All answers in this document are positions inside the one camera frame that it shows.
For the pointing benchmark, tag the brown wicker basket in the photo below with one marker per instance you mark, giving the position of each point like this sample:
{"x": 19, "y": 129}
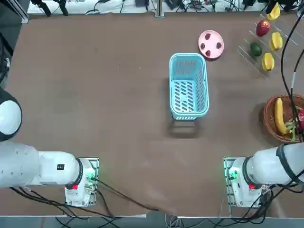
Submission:
{"x": 269, "y": 118}

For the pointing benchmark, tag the blue plastic basket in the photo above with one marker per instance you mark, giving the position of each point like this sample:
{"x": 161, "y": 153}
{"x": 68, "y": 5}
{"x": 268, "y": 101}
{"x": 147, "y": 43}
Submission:
{"x": 184, "y": 97}

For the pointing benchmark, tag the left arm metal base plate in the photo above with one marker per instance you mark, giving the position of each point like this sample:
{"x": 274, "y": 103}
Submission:
{"x": 95, "y": 164}

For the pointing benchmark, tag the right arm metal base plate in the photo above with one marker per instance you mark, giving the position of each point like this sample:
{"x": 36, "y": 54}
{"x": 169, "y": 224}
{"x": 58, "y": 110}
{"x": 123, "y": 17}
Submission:
{"x": 228, "y": 199}

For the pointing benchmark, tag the green avocado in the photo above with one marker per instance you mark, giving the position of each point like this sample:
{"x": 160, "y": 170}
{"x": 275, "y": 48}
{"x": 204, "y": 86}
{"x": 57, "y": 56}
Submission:
{"x": 256, "y": 49}

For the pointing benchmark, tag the aluminium profile post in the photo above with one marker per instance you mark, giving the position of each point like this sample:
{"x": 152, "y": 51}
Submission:
{"x": 159, "y": 9}

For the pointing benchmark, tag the yellow banana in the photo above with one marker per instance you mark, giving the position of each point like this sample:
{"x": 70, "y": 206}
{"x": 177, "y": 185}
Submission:
{"x": 279, "y": 114}

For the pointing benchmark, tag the pink dragon fruit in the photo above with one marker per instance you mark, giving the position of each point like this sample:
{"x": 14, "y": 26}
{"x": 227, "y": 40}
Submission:
{"x": 301, "y": 118}

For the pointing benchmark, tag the black stand leg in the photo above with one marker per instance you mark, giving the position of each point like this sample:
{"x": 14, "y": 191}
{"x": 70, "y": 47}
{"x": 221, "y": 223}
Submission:
{"x": 63, "y": 8}
{"x": 45, "y": 8}

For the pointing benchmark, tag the clear acrylic display stand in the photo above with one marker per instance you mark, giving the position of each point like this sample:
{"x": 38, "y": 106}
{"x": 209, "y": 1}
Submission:
{"x": 280, "y": 26}

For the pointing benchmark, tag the pink round plate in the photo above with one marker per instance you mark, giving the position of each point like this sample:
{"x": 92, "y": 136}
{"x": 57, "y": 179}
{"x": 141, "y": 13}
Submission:
{"x": 211, "y": 45}

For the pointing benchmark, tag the yellow star fruit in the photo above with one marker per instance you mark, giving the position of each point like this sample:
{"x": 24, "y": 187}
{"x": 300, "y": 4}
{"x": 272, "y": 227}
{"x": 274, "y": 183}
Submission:
{"x": 276, "y": 41}
{"x": 268, "y": 62}
{"x": 275, "y": 13}

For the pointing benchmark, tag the red apple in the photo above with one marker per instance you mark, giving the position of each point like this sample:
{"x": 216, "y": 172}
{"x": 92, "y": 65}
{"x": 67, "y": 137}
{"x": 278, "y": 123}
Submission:
{"x": 262, "y": 28}

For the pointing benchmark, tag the aluminium corner profile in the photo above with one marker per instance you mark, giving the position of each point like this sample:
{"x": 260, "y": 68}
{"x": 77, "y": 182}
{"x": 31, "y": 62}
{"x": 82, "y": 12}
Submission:
{"x": 23, "y": 19}

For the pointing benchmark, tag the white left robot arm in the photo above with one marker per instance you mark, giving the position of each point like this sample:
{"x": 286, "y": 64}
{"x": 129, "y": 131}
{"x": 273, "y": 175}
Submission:
{"x": 23, "y": 166}

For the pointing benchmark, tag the red strawberry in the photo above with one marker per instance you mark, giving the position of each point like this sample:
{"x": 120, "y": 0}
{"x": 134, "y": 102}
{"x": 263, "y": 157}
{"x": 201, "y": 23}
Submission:
{"x": 208, "y": 53}
{"x": 219, "y": 44}
{"x": 203, "y": 45}
{"x": 208, "y": 36}

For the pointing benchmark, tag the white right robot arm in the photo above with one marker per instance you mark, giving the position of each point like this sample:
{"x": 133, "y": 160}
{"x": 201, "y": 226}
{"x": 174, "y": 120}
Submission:
{"x": 266, "y": 166}

